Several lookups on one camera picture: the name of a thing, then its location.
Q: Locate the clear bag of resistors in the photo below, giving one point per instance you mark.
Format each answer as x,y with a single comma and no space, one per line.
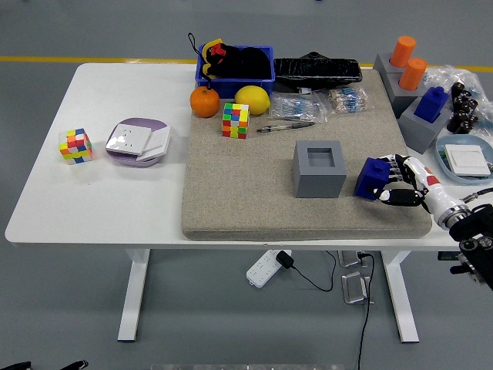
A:
295,106
349,100

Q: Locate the grey cube seal holder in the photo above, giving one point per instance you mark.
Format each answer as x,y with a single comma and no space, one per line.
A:
403,102
319,185
381,63
416,133

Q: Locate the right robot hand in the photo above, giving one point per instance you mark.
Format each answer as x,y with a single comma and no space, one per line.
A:
431,189

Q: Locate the white switch panel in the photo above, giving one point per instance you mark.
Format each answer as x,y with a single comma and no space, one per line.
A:
468,162
158,142

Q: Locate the white socket panel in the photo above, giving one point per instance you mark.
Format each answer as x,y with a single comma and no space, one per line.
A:
127,138

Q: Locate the grey pen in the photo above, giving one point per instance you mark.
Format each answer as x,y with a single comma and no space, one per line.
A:
295,125

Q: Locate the blue plastic bin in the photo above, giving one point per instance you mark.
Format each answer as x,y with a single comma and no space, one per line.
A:
229,86

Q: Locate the purple plate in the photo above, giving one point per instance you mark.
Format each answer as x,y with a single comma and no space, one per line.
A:
141,122

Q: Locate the grey-brown mat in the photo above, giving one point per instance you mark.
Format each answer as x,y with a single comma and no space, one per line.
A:
237,185

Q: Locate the clear plastic bag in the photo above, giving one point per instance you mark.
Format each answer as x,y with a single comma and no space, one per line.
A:
441,75

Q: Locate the blue square seal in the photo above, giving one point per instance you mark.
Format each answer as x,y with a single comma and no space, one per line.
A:
367,179
430,106

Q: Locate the black table control panel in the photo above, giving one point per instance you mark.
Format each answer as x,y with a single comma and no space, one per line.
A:
447,256

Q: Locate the white power strip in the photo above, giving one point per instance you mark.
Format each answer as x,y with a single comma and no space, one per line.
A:
262,270

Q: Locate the colourful puzzle cube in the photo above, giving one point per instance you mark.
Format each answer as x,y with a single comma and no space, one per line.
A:
75,146
235,121

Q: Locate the white table leg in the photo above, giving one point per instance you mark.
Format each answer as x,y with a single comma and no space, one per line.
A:
135,289
400,297

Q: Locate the metal foot bracket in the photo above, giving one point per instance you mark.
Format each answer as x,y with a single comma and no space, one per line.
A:
354,291
348,260

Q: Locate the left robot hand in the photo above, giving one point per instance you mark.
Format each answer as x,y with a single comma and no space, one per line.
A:
73,364

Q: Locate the yellow lemon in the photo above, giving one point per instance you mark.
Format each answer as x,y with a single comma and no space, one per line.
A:
252,100

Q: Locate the light blue plate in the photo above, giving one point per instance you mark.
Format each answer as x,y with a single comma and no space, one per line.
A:
464,180

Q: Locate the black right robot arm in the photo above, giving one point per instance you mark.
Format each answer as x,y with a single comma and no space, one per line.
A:
475,231

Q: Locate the orange fruit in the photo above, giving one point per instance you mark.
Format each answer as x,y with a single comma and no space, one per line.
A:
205,102

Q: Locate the orange cylinder seal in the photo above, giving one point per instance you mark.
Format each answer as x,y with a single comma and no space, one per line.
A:
403,52
412,75

